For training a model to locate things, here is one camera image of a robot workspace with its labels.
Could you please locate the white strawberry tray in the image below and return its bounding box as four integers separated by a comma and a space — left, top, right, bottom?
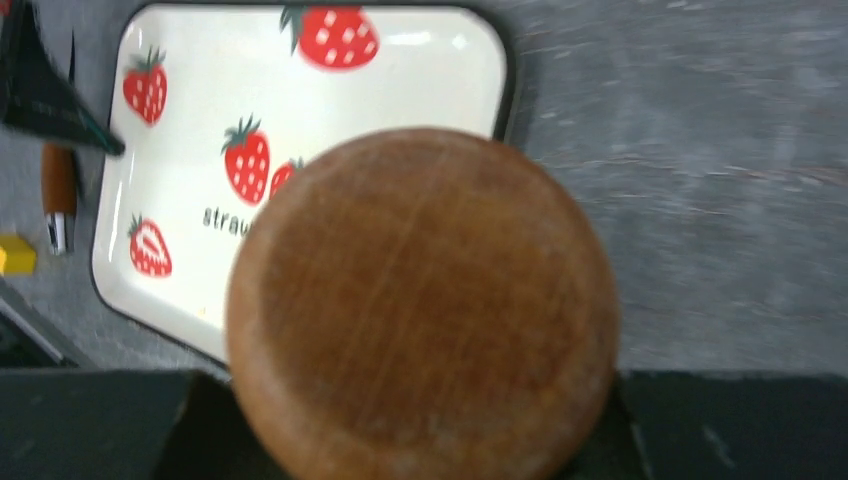
91, 1, 517, 361

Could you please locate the metal scraper wooden handle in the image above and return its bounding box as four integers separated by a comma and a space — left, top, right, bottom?
41, 143, 77, 256

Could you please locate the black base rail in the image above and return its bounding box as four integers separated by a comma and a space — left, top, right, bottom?
1, 280, 96, 369

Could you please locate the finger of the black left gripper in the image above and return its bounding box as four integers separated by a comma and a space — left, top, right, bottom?
1, 1, 125, 156

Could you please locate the wooden dough roller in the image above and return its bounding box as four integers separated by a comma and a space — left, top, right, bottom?
226, 129, 620, 479

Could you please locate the yellow block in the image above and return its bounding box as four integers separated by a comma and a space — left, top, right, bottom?
0, 234, 37, 276

